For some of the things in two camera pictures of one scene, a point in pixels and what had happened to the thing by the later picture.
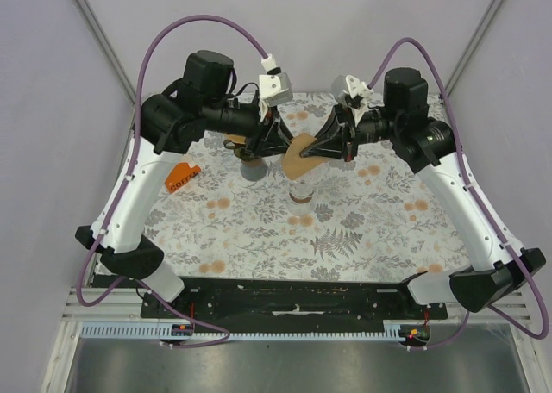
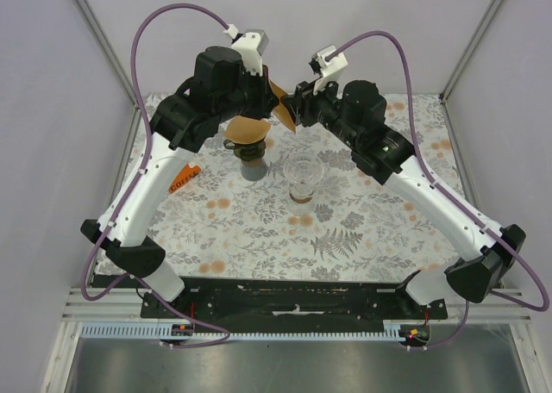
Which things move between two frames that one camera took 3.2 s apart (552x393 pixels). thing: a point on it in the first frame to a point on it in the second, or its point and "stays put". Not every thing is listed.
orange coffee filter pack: (179, 175) stays put
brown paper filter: (296, 165) to (280, 110)
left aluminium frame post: (99, 30) stays put
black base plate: (293, 300) stays put
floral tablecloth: (325, 194) stays put
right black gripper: (333, 146) to (304, 97)
